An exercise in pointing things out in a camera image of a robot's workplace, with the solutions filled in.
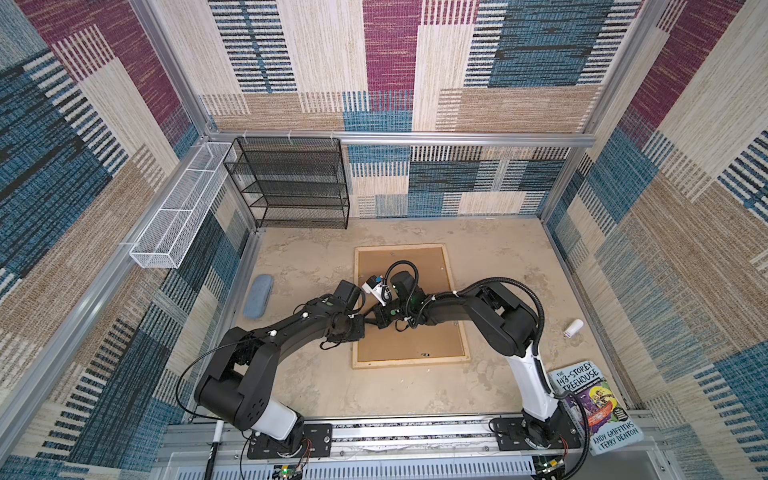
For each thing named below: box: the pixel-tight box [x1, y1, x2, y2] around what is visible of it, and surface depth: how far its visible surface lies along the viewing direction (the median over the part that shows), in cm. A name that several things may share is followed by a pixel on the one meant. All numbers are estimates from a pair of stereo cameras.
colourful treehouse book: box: [548, 360, 644, 456], surface depth 77 cm
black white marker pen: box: [204, 420, 224, 480], surface depth 73 cm
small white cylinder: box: [563, 318, 584, 338], surface depth 91 cm
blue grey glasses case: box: [243, 274, 274, 320], surface depth 98 cm
